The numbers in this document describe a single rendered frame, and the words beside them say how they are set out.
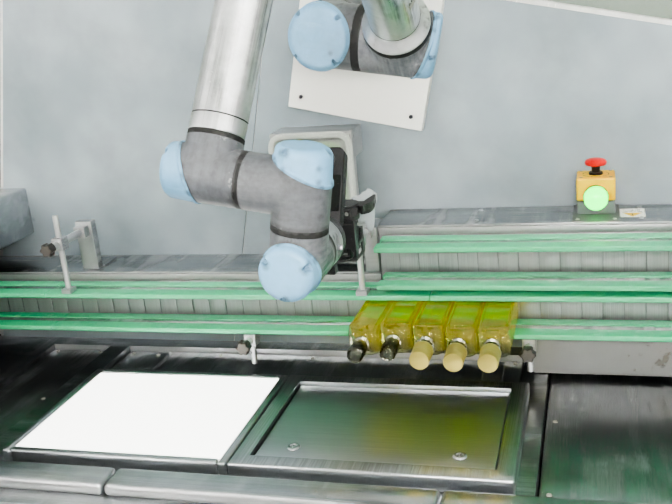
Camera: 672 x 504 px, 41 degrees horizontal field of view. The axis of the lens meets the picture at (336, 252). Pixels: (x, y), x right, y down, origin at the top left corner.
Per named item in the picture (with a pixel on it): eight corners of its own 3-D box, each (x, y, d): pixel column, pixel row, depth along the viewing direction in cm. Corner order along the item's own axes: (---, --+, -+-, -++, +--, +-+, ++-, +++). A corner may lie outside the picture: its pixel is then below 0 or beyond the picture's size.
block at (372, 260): (370, 261, 185) (362, 272, 179) (366, 217, 183) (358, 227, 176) (387, 261, 184) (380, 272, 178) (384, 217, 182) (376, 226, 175)
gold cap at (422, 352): (413, 359, 156) (408, 370, 152) (412, 340, 155) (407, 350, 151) (434, 360, 155) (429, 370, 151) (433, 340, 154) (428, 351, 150)
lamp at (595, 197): (583, 208, 170) (583, 212, 167) (583, 185, 168) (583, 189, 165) (608, 207, 168) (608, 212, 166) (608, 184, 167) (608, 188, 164)
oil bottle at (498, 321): (489, 315, 175) (476, 361, 156) (488, 288, 174) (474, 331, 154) (519, 315, 174) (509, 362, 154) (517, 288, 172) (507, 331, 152)
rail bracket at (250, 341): (259, 347, 192) (236, 374, 179) (255, 317, 190) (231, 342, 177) (276, 347, 190) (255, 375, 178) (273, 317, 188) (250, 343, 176)
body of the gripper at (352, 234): (320, 249, 139) (296, 275, 128) (314, 195, 136) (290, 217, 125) (368, 249, 137) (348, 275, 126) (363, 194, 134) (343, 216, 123)
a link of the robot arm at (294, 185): (237, 143, 109) (234, 229, 113) (326, 156, 107) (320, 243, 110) (260, 131, 116) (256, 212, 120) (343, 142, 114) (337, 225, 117)
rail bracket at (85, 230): (99, 266, 207) (45, 301, 186) (87, 195, 202) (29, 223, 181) (118, 266, 205) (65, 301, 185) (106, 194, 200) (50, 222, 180)
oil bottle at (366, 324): (374, 314, 182) (347, 358, 162) (371, 288, 180) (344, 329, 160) (401, 314, 180) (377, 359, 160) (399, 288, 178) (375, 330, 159)
